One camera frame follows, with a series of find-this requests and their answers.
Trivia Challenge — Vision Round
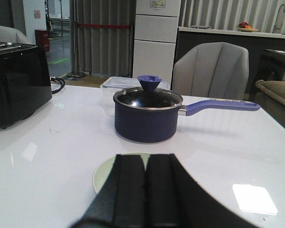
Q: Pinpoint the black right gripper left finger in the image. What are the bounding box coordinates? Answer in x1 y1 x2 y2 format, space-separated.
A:
71 154 145 228

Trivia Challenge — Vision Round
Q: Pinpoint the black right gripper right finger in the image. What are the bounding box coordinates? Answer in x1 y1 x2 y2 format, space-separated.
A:
146 154 254 228

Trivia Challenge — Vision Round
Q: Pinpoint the green bowl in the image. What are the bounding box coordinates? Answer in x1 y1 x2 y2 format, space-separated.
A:
92 152 151 194

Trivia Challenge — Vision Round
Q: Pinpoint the clear plastic storage container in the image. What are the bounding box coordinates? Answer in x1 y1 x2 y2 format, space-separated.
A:
100 76 171 117

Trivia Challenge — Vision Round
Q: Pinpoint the grey upholstered chair right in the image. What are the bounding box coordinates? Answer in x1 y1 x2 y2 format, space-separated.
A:
171 42 249 100

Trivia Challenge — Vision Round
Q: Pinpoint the grey upholstered chair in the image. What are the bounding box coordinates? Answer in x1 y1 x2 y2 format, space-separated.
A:
0 26 33 44
171 42 249 100

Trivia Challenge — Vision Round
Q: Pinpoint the olive cushion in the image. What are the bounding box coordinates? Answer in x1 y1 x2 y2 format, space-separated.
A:
255 80 285 106

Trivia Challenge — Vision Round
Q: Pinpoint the black and chrome toaster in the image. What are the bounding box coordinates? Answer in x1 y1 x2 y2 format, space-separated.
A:
0 42 52 128

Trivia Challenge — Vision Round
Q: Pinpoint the dark kitchen counter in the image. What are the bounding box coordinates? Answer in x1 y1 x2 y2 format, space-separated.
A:
174 27 285 94

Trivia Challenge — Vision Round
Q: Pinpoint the white refrigerator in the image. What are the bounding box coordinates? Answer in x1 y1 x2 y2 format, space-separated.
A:
133 0 181 83

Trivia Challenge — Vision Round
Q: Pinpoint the red cabinet box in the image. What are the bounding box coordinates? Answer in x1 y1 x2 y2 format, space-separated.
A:
35 29 50 52

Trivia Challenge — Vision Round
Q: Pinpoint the fruit plate on counter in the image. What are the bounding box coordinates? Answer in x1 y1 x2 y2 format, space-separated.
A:
237 21 258 32

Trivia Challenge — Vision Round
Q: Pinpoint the chrome faucet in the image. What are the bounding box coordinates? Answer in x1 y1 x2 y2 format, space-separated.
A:
272 3 285 33

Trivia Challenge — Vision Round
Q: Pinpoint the grey upholstered chair left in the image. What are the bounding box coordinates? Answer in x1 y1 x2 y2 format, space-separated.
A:
0 26 33 44

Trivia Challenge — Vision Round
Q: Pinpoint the blue saucepan with handle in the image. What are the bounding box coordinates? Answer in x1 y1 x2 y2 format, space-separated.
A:
113 86 261 144

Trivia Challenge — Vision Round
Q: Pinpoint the black toaster power cable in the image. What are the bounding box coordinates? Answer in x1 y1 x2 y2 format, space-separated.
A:
50 76 66 95

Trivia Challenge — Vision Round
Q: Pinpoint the stanchion post with red belt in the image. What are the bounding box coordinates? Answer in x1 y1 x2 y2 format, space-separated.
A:
69 0 136 76

